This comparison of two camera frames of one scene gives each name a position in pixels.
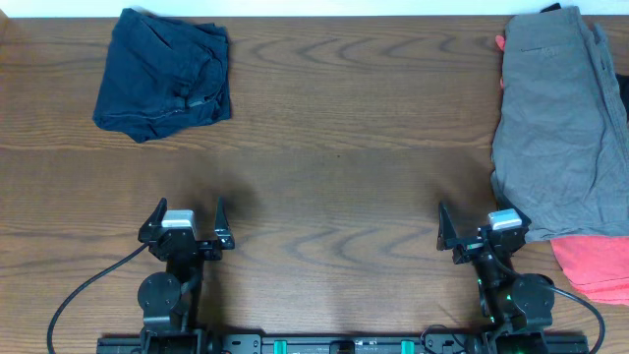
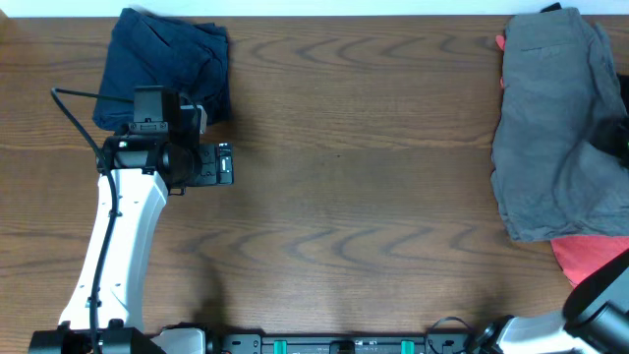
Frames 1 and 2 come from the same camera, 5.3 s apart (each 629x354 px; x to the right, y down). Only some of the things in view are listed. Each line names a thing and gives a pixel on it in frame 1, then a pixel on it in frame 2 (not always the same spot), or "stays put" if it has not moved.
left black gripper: (222, 238) to (210, 174)
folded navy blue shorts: (162, 77) stays put
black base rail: (342, 344) stays put
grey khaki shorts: (561, 135) stays put
